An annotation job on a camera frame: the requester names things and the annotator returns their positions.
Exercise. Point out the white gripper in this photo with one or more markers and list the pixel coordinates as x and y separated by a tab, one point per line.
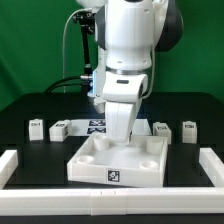
123	96

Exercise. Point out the white square table top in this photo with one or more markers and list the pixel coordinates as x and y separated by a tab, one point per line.
141	163

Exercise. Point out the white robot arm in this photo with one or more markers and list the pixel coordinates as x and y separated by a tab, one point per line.
129	33

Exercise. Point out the white marker sheet with tags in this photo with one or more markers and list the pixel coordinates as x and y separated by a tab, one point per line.
85	127

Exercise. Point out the white U-shaped obstacle fence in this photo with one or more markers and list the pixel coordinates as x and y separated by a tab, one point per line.
121	201

